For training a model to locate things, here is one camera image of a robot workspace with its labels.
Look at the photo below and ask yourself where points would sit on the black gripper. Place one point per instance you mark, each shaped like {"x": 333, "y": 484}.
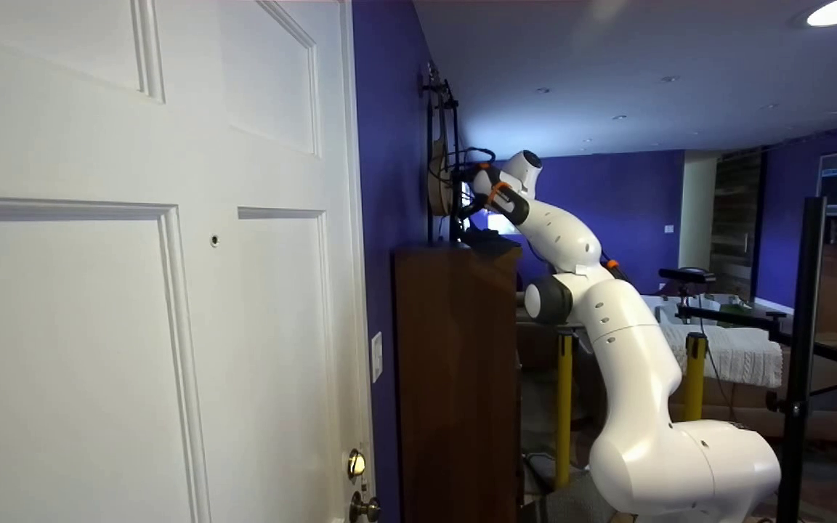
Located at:
{"x": 467, "y": 198}

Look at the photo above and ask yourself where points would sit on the dark half head cap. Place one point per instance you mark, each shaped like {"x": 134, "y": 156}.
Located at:
{"x": 491, "y": 245}

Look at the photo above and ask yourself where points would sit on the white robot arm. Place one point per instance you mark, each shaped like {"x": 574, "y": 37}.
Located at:
{"x": 639, "y": 463}

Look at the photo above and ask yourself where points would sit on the brown wooden cabinet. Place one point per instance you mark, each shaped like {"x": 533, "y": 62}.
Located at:
{"x": 458, "y": 386}

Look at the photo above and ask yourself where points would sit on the dark round door knob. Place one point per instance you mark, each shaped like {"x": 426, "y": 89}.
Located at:
{"x": 355, "y": 463}

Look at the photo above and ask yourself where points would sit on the white panel door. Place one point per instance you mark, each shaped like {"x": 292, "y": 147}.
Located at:
{"x": 182, "y": 304}

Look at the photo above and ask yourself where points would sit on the white covered table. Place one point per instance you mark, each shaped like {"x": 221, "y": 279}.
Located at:
{"x": 735, "y": 355}

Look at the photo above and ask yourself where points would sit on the black metal wall decoration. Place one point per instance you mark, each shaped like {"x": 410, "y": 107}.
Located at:
{"x": 443, "y": 152}

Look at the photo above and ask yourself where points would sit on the yellow stand post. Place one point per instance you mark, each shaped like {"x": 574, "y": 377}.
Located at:
{"x": 692, "y": 380}
{"x": 561, "y": 409}

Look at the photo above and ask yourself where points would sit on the white wall light switch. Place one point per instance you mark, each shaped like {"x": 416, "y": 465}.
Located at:
{"x": 376, "y": 355}

